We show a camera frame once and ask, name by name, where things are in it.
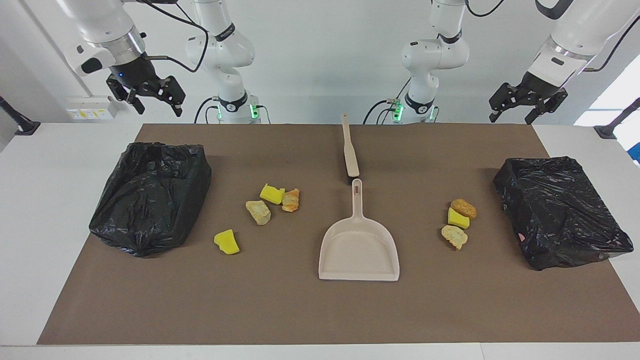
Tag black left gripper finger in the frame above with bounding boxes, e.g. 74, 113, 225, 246
489, 82, 521, 123
524, 90, 568, 125

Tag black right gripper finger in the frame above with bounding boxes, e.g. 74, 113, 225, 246
159, 76, 187, 118
106, 75, 146, 115

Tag brown bread roll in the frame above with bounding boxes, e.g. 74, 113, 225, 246
450, 198, 477, 219

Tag yellow sponge piece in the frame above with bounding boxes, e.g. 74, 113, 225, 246
259, 183, 286, 205
447, 207, 471, 230
214, 229, 240, 255

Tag pale bread chunk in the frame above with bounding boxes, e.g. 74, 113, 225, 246
245, 200, 272, 226

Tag pale striped bread piece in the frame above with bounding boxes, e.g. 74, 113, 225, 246
441, 225, 469, 250

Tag orange croissant piece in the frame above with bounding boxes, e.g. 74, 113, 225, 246
281, 188, 300, 213

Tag beige hand brush black bristles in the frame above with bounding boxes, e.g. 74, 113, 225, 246
341, 113, 361, 183

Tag beige plastic dustpan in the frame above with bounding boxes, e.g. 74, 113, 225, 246
318, 178, 401, 282

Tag black trash bag bin pink spot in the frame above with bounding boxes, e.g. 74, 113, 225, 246
493, 156, 634, 271

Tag black stand foot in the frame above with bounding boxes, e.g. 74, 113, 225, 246
0, 95, 41, 136
594, 97, 640, 140

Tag brown table mat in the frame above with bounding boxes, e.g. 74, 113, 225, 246
37, 123, 640, 346

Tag black base cable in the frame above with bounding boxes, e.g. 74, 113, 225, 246
362, 99, 401, 124
194, 97, 221, 124

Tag white wall outlet box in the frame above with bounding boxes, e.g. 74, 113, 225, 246
66, 96, 121, 121

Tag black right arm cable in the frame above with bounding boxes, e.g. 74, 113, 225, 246
134, 0, 210, 74

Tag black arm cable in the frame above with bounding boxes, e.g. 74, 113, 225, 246
134, 0, 210, 74
584, 15, 640, 73

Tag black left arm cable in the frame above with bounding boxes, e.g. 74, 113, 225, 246
584, 15, 640, 73

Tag grey wall conduit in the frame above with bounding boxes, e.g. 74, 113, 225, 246
19, 0, 68, 66

